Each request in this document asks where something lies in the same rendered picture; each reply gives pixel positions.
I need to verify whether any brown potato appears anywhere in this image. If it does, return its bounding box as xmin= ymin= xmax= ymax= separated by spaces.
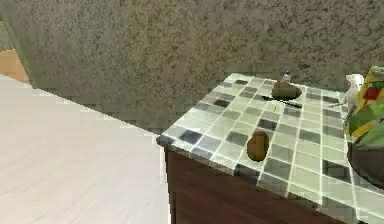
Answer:
xmin=246 ymin=130 xmax=270 ymax=163

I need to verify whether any black knife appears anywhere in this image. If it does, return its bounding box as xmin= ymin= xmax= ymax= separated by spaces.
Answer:
xmin=261 ymin=95 xmax=303 ymax=109

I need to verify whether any brown oval bowl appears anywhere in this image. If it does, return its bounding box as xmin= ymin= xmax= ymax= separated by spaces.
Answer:
xmin=271 ymin=82 xmax=303 ymax=102

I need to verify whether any tiled top brown cabinet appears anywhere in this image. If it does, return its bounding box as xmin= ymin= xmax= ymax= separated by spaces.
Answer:
xmin=156 ymin=72 xmax=384 ymax=224

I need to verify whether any white spray bottle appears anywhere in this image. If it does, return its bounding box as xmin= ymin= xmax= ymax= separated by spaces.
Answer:
xmin=329 ymin=73 xmax=365 ymax=108

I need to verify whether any colourful leafy plant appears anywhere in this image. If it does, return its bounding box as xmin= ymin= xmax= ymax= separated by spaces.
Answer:
xmin=343 ymin=65 xmax=384 ymax=148

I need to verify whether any dark round pot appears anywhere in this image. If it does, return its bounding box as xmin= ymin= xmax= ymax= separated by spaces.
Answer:
xmin=346 ymin=135 xmax=384 ymax=190

